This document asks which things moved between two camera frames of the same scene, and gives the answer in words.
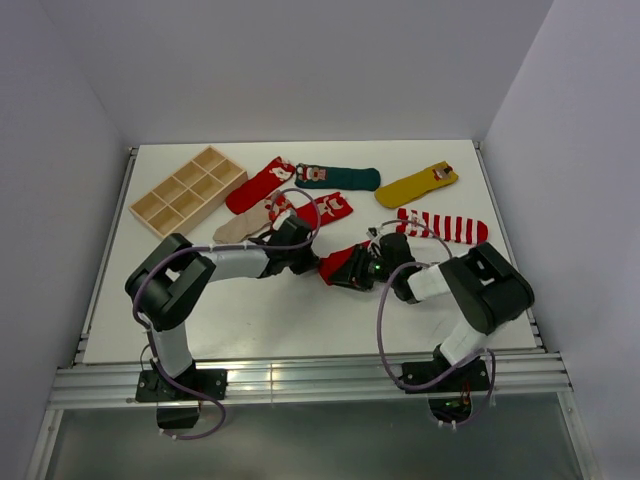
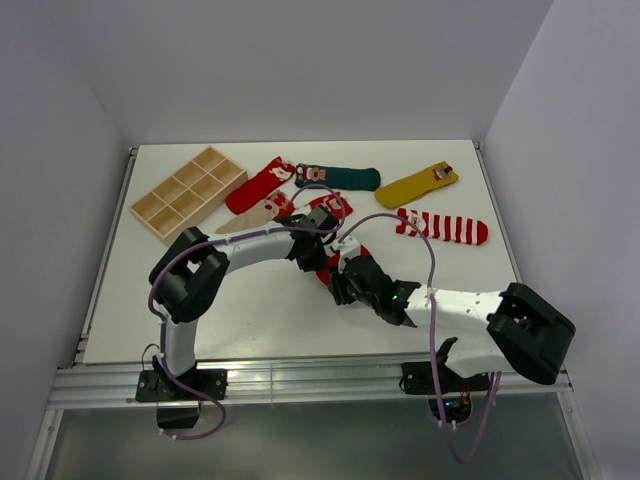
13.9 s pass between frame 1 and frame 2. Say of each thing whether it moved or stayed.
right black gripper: moved
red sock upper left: stayed
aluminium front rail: stayed
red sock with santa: stayed
